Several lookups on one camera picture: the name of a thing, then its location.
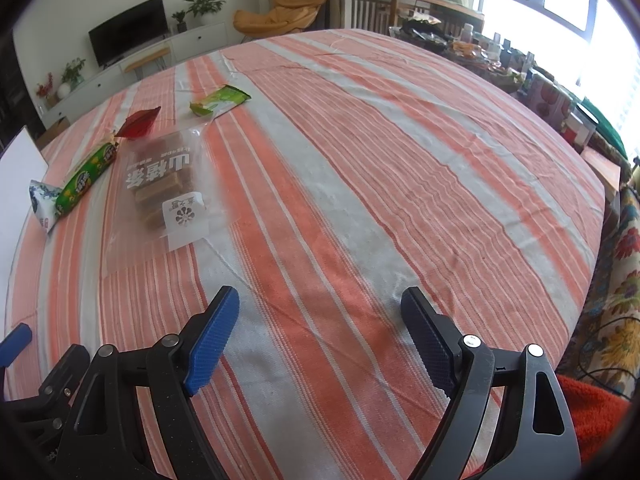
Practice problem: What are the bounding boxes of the floral cloth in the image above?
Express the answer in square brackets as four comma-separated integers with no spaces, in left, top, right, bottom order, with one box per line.
[560,180,640,401]

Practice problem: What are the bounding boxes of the wooden stool with metal legs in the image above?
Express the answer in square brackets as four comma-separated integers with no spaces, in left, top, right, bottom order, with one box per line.
[123,46,173,81]

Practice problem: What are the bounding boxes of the blue white snack packet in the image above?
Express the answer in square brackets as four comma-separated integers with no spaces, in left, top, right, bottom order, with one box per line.
[27,180,63,235]

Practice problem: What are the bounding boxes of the green cloth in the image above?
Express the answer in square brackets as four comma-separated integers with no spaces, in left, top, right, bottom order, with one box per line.
[580,96,628,158]

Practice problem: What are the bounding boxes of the dark display cabinet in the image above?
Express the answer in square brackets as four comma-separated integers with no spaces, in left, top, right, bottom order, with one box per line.
[0,25,46,151]

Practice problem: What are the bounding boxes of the clear hawthorn strips packet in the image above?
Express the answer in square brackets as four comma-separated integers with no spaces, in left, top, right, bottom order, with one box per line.
[107,125,236,276]

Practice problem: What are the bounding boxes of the black cable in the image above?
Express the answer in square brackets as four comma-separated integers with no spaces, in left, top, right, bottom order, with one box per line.
[570,305,640,401]

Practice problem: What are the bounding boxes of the black television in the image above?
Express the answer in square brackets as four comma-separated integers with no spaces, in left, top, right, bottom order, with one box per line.
[88,0,169,68]

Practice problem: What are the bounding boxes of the white television cabinet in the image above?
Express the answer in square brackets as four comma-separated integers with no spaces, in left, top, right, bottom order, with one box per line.
[40,21,231,128]

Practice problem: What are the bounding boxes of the wooden dining table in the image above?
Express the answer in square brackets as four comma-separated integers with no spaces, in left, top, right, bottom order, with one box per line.
[340,0,486,31]

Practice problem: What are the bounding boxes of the red flowers in vase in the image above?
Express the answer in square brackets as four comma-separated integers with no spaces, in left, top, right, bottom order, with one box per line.
[36,72,56,108]

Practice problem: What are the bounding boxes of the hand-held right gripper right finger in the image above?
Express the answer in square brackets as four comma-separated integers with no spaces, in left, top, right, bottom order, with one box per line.
[400,287,583,480]

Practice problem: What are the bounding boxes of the large leafy potted plant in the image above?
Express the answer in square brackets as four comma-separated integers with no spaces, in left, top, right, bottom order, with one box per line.
[184,0,229,26]

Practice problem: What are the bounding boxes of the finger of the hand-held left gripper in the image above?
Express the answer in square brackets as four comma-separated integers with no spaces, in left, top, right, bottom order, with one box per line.
[0,324,33,368]
[37,344,92,401]

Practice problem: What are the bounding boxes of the red blanket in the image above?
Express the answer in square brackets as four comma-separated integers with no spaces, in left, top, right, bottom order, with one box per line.
[555,375,633,480]

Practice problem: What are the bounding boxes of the green sausage packet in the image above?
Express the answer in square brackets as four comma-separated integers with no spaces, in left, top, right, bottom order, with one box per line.
[54,139,118,220]

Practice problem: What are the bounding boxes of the white cardboard box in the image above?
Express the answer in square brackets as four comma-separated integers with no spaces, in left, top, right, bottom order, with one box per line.
[0,127,50,281]

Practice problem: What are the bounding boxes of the red snack packet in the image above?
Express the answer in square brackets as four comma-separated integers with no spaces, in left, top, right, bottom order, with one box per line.
[116,106,162,140]

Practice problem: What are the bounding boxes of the light green snack packet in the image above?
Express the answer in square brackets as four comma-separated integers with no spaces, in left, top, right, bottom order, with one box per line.
[189,84,251,120]

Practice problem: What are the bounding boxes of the wooden dining chair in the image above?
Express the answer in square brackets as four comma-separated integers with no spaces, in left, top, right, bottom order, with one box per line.
[339,0,401,31]
[430,2,486,36]

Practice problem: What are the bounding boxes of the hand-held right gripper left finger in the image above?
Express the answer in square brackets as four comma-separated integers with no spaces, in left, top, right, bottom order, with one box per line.
[59,286,241,480]

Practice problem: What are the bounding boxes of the plant in white vase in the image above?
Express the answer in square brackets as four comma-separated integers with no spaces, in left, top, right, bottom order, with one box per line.
[56,57,87,100]

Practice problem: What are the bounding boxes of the brown cardboard box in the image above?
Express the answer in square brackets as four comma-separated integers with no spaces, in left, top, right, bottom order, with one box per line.
[34,116,71,151]

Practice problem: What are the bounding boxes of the orange brown box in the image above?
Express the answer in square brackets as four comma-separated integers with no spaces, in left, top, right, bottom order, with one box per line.
[582,146,623,206]

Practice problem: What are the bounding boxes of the clutter of jars and packets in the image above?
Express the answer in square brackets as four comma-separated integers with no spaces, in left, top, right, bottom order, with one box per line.
[390,10,601,153]

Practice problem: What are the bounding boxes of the orange lounge chair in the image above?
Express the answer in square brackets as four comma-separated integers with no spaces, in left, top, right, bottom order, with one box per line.
[233,0,331,43]

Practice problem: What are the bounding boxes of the orange striped tablecloth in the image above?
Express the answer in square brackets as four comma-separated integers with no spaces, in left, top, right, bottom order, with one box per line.
[5,27,608,480]

